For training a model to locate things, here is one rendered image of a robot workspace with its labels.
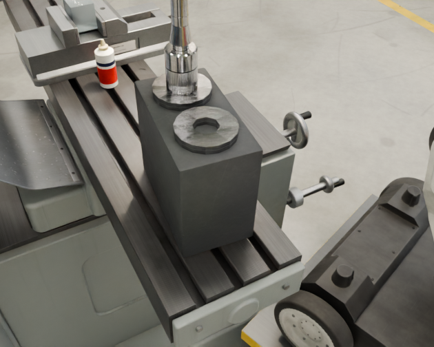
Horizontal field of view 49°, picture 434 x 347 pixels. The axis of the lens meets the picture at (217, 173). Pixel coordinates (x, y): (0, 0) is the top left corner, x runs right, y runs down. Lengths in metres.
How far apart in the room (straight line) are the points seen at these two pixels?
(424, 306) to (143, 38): 0.91
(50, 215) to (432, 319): 0.88
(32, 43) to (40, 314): 0.64
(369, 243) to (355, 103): 1.60
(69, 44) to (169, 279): 0.60
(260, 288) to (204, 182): 0.20
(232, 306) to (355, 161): 1.77
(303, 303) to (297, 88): 1.87
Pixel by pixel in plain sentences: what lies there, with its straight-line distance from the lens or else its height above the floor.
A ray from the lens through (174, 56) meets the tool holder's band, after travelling 0.68.
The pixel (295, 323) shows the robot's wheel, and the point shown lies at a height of 0.48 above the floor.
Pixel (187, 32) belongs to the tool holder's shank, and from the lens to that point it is 0.68.
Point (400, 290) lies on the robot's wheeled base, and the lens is 1.27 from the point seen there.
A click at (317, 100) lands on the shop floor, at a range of 2.78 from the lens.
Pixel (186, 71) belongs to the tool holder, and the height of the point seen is 1.20.
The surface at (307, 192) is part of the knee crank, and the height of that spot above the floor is 0.55.
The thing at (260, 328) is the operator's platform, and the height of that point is 0.40.
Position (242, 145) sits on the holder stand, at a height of 1.15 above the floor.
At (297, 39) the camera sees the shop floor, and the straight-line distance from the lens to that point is 3.34.
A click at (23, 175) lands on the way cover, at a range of 0.99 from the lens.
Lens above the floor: 1.57
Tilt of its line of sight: 44 degrees down
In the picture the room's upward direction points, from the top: 2 degrees clockwise
